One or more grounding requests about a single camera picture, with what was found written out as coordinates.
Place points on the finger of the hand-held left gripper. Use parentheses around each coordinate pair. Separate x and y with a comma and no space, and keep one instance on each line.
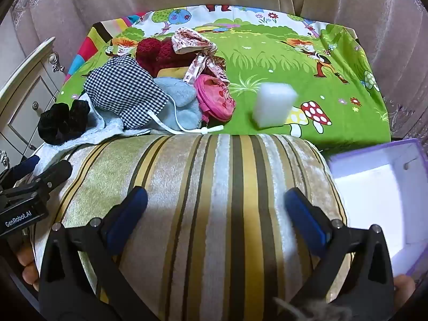
(24,167)
(53,174)

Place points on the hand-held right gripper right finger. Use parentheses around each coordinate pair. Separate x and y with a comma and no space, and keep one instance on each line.
(306,217)

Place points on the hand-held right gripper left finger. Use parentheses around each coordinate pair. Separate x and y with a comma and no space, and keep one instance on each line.
(125,214)

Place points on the purple cardboard box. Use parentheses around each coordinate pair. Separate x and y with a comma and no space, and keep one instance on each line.
(367,200)

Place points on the light blue plush pouch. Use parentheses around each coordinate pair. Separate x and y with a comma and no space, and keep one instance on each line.
(180,97)

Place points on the white floral print cloth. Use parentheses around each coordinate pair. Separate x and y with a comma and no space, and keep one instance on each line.
(190,38)

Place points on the person's left hand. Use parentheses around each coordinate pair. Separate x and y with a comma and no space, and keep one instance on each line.
(28,264)

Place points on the white carved cabinet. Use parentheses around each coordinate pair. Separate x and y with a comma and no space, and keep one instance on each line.
(30,100)

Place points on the light blue towel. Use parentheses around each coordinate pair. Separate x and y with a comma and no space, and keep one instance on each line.
(100,123)

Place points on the striped velvet cushion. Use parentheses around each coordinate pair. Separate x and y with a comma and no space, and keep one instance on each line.
(207,207)

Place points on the white sponge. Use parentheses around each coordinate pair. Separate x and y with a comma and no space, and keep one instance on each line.
(274,103)

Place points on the pink round pouch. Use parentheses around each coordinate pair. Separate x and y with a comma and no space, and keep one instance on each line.
(215,98)

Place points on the dark red knitted hat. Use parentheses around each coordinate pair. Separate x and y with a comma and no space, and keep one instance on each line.
(150,53)

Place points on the cartoon printed blanket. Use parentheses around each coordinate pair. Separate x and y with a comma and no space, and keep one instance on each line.
(267,57)

